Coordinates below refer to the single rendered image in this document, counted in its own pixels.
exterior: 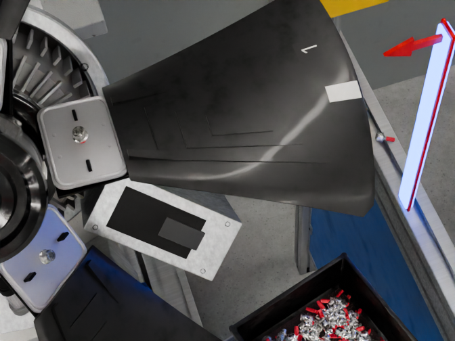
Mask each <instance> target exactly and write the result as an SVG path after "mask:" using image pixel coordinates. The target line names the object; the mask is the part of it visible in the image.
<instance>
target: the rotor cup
mask: <svg viewBox="0 0 455 341"><path fill-rule="evenodd" d="M39 110H41V108H40V107H39V106H38V105H37V104H36V103H35V102H34V101H33V100H32V99H31V98H29V97H27V96H26V95H25V94H23V93H21V92H19V91H17V90H15V89H13V115H7V114H3V113H0V263H3V262H5V261H7V260H9V259H11V258H13V257H14V256H15V255H17V254H19V253H20V252H21V251H23V249H25V247H27V245H29V244H30V243H31V242H32V240H33V239H34V238H35V236H36V235H37V234H38V232H39V230H40V228H41V226H42V224H43V221H44V220H45V216H46V213H47V206H48V202H50V201H51V199H52V198H53V195H54V194H55V192H56V188H55V185H54V184H53V181H52V178H51V173H50V169H49V165H48V161H47V156H46V153H45V148H44V145H43V141H42V138H41V133H40V130H39V125H38V122H37V113H38V112H39ZM44 161H45V165H46V167H47V179H46V178H45V175H44V172H43V162H44Z"/></svg>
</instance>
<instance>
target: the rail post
mask: <svg viewBox="0 0 455 341"><path fill-rule="evenodd" d="M308 225H309V207H304V206H297V205H296V206H295V264H296V266H297V269H298V272H299V275H303V274H306V273H308V272H312V271H315V270H316V269H315V267H314V265H313V263H312V260H311V258H310V255H309V253H308V251H307V240H308Z"/></svg>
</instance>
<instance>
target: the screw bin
mask: <svg viewBox="0 0 455 341"><path fill-rule="evenodd" d="M338 288H340V289H342V290H343V291H344V294H345V295H346V296H347V295H350V296H351V298H350V299H349V300H350V301H351V302H352V304H353V305H354V306H355V308H356V309H357V310H358V309H362V313H361V315H362V316H363V317H364V319H365V320H366V321H367V322H368V323H369V325H370V326H371V327H372V329H373V330H374V331H375V332H376V333H377V334H378V336H379V337H382V338H383V340H384V341H418V340H417V339H416V338H415V337H414V336H413V334H412V333H411V332H410V330H409V329H408V328H407V327H406V326H405V325H404V323H403V322H402V321H401V320H400V318H399V317H398V316H397V315H396V314H395V313H394V312H393V310H392V309H391V308H390V306H389V305H388V304H387V303H386V302H385V301H384V299H383V298H382V297H381V295H380V294H379V293H378V292H377V291H376V290H375V289H374V287H373V286H372V285H371V284H370V282H369V281H368V280H367V279H366V278H365V277H364V275H363V274H362V273H361V271H360V270H359V269H358V268H357V267H356V266H355V265H354V263H353V262H352V261H351V259H350V258H349V257H348V256H347V253H345V252H343V253H341V255H340V256H338V257H336V258H335V259H334V260H332V261H330V262H329V263H328V264H326V265H324V266H323V267H321V268H320V269H318V270H317V271H315V272H314V273H312V274H311V275H309V276H307V277H306V278H305V279H303V280H301V281H300V282H299V283H296V284H295V285H294V286H292V287H291V288H289V289H287V290H286V291H285V292H283V293H281V294H280V295H278V296H277V297H275V298H274V299H272V300H270V301H269V302H267V303H266V304H264V305H263V306H261V307H260V308H258V309H257V310H256V311H253V312H252V313H251V314H249V315H247V316H246V317H245V318H243V319H241V320H239V321H238V322H237V323H235V324H233V325H231V326H229V328H228V329H229V332H230V333H231V334H232V335H233V337H234V338H235V341H260V340H261V339H262V338H263V337H264V336H267V335H268V334H270V333H272V332H273V331H274V330H276V329H278V328H279V327H280V326H282V325H284V324H285V323H286V322H288V321H290V320H291V319H292V318H294V317H296V316H297V315H299V314H300V313H302V312H303V311H305V310H306V308H307V307H311V306H312V305H314V304H315V303H316V302H317V301H318V300H321V299H323V298H324V297H326V296H327V295H329V294H330V293H332V292H333V291H335V290H336V289H338Z"/></svg>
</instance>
